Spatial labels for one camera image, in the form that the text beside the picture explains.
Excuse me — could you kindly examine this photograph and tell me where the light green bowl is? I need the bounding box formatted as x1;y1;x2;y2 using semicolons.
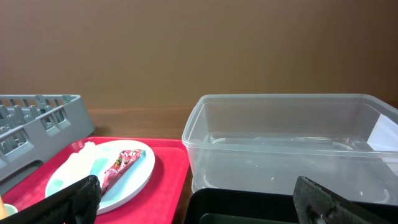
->
4;204;18;216

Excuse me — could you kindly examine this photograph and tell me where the grey dishwasher rack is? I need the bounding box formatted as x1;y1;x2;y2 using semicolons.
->
1;95;95;180

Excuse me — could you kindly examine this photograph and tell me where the clear plastic waste bin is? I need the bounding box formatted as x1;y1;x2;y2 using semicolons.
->
182;94;397;205

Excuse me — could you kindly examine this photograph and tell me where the white label on bin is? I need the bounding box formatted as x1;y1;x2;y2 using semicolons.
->
367;114;398;152

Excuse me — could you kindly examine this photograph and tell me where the white napkin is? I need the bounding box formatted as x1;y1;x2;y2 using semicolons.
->
63;142;96;184

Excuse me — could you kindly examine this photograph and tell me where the red snack wrapper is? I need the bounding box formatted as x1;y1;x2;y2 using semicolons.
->
101;149;145;196

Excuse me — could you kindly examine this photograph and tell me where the red plastic tray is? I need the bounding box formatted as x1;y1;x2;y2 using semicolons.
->
2;137;190;224

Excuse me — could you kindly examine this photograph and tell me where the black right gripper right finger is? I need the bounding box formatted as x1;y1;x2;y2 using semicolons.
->
293;176;391;224

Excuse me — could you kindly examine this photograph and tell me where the black food waste tray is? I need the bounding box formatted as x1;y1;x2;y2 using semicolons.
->
183;187;398;224

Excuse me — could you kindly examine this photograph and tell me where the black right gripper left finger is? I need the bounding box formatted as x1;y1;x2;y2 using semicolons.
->
1;175;101;224

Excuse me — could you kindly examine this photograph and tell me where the large light blue plate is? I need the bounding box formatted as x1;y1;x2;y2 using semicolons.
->
45;139;155;215

